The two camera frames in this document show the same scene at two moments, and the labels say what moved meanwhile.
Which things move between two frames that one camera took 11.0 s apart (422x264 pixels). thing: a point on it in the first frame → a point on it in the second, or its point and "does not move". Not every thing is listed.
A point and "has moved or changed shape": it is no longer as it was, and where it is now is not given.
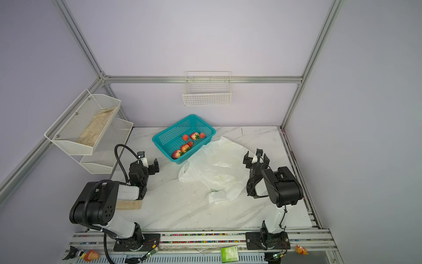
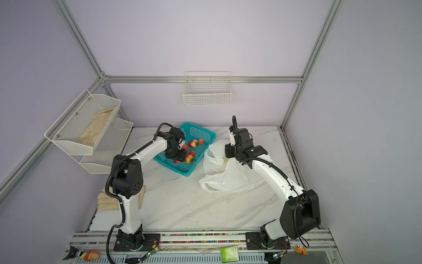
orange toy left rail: [91, 255] does not move
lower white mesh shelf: [103, 160] does not move
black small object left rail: [72, 253] does not move
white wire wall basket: [207, 88] does not move
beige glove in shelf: [90, 135] does not move
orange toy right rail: [303, 251] does not move
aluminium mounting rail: [317, 240] does not move
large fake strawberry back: [194, 136] → [193, 143]
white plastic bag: [222, 166] has moved or changed shape
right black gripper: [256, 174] → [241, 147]
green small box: [229, 254] does not move
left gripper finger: [154, 168] → [180, 154]
